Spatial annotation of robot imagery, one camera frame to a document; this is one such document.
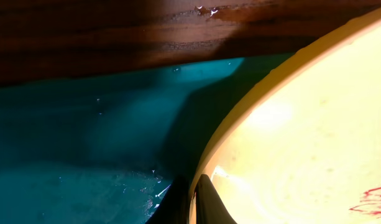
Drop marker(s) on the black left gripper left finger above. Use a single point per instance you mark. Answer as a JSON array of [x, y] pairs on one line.
[[175, 206]]

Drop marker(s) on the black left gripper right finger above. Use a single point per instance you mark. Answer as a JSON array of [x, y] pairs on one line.
[[212, 205]]

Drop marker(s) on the yellow plate with ketchup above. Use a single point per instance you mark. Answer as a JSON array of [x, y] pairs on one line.
[[304, 144]]

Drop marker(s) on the teal plastic tray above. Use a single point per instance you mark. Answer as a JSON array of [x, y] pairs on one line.
[[105, 149]]

